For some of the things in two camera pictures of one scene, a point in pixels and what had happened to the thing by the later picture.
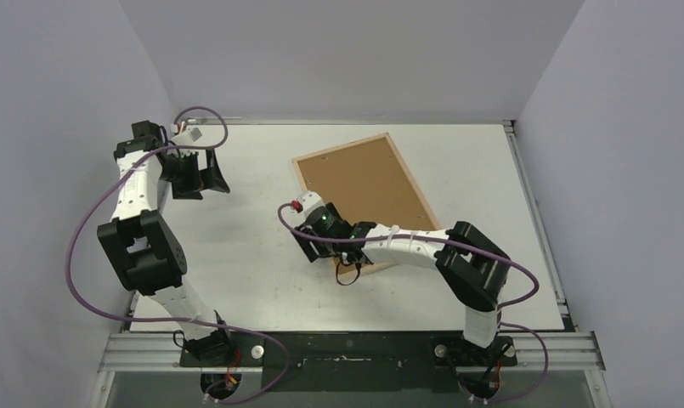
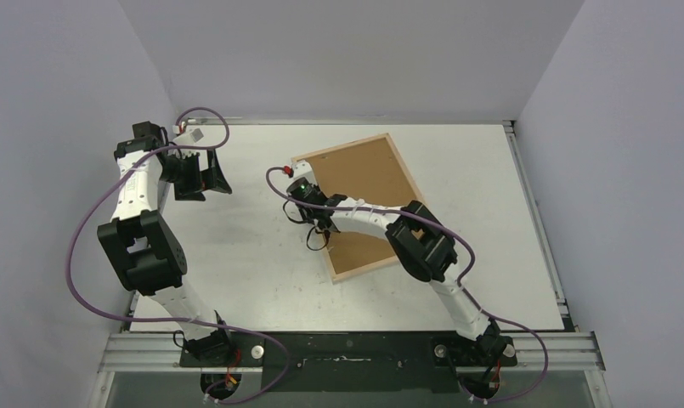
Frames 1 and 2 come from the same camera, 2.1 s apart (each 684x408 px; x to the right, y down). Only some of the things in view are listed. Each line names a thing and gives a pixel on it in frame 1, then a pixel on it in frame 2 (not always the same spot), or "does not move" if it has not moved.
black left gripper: x=192 y=189 does not move
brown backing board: x=366 y=184 does not move
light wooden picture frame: x=368 y=181 does not move
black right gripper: x=308 y=244 to x=321 y=222
